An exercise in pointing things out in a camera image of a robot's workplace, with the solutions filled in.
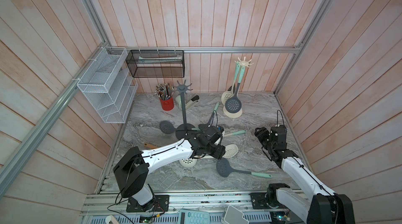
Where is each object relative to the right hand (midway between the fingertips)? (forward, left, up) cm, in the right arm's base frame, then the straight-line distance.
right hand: (257, 130), depth 88 cm
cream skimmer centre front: (-9, +15, -9) cm, 20 cm away
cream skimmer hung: (+24, +15, +5) cm, 29 cm away
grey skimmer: (+9, +31, -11) cm, 34 cm away
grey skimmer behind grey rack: (+5, +55, -7) cm, 55 cm away
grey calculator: (-41, +37, -7) cm, 56 cm away
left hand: (-14, +23, 0) cm, 27 cm away
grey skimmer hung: (+16, +12, +4) cm, 20 cm away
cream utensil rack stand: (+13, +16, -2) cm, 21 cm away
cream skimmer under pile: (+4, +11, -11) cm, 15 cm away
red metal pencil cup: (+21, +56, -2) cm, 60 cm away
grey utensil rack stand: (+3, +43, -7) cm, 44 cm away
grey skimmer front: (-20, +19, -10) cm, 29 cm away
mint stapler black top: (+26, +39, -6) cm, 48 cm away
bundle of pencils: (+23, +56, +8) cm, 61 cm away
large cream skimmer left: (-17, +39, -7) cm, 43 cm away
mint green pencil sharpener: (+25, +49, -3) cm, 55 cm away
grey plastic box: (-41, +19, 0) cm, 45 cm away
